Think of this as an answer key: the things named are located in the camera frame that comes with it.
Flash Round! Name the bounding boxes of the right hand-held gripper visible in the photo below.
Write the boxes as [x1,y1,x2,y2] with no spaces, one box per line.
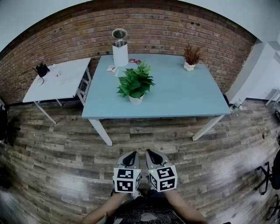
[146,149,178,193]

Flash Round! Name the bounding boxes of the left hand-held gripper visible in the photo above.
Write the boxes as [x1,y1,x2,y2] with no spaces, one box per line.
[112,151,141,193]

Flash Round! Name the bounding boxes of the green plant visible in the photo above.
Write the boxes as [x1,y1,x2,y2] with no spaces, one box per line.
[116,61,156,105]

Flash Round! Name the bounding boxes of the person's right forearm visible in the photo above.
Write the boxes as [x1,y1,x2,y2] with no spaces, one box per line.
[164,190,207,224]

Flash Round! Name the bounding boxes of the person's left forearm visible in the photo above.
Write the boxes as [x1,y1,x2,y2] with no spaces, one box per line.
[82,192,132,224]

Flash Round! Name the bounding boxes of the dried brown plant in vase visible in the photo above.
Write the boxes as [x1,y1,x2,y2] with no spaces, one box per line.
[183,44,202,72]

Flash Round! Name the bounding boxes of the person's black patterned shirt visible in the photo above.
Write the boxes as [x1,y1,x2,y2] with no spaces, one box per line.
[111,195,187,224]

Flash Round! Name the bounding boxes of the light blue table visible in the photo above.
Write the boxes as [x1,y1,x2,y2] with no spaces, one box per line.
[81,53,232,147]

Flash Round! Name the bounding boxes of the white folding table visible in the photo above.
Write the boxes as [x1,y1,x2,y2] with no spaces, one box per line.
[22,57,92,125]

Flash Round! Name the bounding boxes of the clear plastic water bottle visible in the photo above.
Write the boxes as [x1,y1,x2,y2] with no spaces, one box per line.
[52,64,67,85]

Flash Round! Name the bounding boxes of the white bin with open lid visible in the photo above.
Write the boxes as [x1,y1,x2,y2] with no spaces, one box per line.
[112,28,129,67]

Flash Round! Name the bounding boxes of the black office chair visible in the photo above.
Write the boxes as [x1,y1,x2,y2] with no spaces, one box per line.
[255,148,280,196]

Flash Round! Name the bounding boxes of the black equipment on floor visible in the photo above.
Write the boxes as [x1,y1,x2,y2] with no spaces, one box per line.
[0,105,21,147]

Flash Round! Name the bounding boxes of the black kettle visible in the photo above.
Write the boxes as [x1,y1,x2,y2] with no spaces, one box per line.
[32,63,50,77]

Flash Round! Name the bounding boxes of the white side table legs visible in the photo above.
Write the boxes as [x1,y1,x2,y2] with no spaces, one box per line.
[266,88,280,107]

